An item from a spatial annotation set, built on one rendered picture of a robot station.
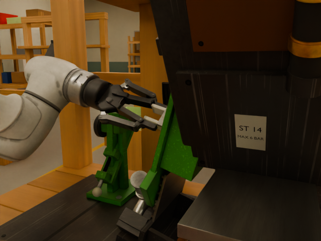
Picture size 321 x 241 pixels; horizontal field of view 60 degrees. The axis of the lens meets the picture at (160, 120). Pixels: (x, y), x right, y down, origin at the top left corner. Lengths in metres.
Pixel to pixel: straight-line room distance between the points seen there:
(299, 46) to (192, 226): 0.23
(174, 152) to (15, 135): 0.38
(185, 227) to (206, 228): 0.03
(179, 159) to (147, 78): 0.46
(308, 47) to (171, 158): 0.33
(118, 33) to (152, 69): 10.98
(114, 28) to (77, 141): 10.91
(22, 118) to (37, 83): 0.10
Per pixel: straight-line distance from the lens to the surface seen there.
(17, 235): 0.83
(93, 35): 12.46
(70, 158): 1.23
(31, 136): 0.74
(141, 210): 0.67
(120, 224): 0.66
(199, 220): 0.37
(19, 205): 1.01
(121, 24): 11.86
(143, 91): 0.68
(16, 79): 6.52
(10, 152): 0.74
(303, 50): 0.32
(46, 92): 0.75
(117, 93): 0.68
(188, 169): 0.54
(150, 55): 0.94
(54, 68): 0.76
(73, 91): 0.71
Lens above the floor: 1.32
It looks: 12 degrees down
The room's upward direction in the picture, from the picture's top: straight up
